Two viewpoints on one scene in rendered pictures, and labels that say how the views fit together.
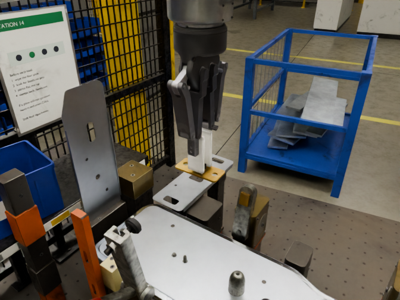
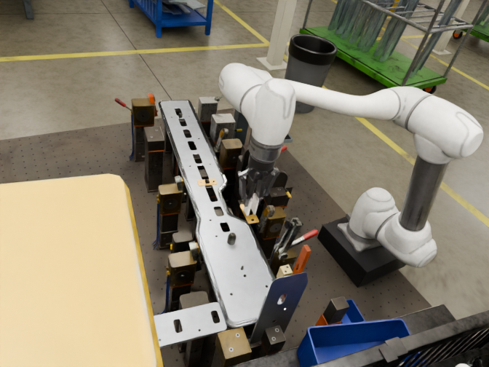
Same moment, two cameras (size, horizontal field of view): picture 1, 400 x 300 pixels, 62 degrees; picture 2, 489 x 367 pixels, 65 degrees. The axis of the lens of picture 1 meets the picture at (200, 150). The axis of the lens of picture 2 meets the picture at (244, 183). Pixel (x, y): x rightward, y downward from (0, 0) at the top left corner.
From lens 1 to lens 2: 1.43 m
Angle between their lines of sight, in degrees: 104
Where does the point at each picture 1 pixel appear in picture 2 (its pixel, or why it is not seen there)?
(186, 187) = (194, 321)
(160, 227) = (239, 298)
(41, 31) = not seen: outside the picture
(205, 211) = (197, 298)
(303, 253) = (180, 235)
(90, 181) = (281, 319)
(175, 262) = (247, 271)
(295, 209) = not seen: hidden behind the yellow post
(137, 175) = (234, 331)
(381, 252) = not seen: hidden behind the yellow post
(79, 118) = (292, 288)
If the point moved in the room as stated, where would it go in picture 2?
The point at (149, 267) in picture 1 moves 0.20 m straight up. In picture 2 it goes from (262, 277) to (273, 241)
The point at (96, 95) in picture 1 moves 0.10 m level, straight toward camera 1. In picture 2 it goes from (277, 285) to (286, 255)
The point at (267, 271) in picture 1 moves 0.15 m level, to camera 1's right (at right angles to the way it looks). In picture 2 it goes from (209, 238) to (180, 217)
